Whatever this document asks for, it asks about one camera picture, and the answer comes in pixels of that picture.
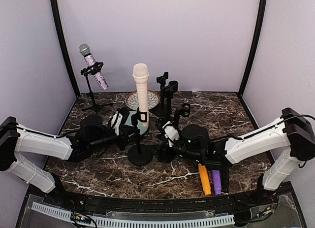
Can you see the light green plate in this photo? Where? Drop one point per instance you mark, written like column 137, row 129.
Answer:
column 137, row 120

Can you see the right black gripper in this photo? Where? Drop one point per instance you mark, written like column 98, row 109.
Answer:
column 162, row 151

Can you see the empty black microphone stand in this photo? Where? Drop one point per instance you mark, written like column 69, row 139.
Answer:
column 160, row 110

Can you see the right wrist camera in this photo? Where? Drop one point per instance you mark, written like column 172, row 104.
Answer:
column 168, row 130

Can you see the left black frame post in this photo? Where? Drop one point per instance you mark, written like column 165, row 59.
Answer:
column 63, row 46

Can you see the glitter silver purple microphone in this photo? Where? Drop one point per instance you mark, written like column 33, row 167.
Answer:
column 93, row 67

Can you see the white slotted cable duct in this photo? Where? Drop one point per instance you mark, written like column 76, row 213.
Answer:
column 103, row 222

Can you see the black stand of cream microphone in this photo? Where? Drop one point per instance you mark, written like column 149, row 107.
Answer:
column 139, row 156

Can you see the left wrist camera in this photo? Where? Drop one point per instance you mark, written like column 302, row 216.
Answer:
column 119, row 118

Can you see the cream pink microphone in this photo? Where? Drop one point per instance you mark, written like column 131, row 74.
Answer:
column 141, row 76

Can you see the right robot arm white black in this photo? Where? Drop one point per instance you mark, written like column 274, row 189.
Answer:
column 291, row 131

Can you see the black stand of purple microphone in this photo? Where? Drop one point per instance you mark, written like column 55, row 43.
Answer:
column 168, row 92

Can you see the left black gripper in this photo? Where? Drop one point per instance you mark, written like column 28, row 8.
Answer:
column 124, row 141

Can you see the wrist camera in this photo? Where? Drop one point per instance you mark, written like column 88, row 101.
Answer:
column 168, row 130
column 119, row 118

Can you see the black frame post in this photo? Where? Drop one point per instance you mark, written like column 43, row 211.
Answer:
column 63, row 46
column 253, row 48

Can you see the floral patterned bowl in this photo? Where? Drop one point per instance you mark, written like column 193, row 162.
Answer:
column 132, row 100

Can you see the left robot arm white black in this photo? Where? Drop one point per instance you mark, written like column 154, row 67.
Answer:
column 16, row 139

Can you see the black front rail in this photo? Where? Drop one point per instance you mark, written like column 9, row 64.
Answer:
column 237, row 203

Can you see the orange microphone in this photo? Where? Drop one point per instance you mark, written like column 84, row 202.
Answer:
column 204, row 177

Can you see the right black frame post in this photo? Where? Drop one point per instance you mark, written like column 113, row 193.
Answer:
column 253, row 48

